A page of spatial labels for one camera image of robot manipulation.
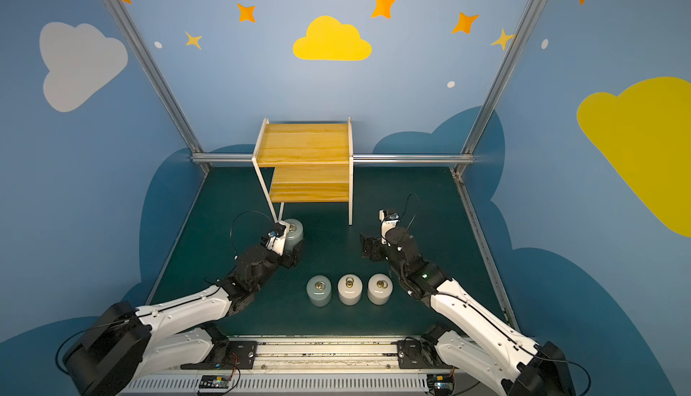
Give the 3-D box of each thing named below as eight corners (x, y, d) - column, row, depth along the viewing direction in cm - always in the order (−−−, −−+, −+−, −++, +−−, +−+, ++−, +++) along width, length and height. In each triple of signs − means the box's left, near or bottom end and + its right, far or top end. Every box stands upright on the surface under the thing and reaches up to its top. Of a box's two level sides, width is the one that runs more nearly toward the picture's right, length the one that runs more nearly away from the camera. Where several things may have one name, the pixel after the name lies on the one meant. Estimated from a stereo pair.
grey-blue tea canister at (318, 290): (308, 306, 85) (305, 297, 78) (310, 285, 89) (307, 274, 82) (330, 306, 85) (329, 297, 78) (331, 285, 89) (330, 275, 83)
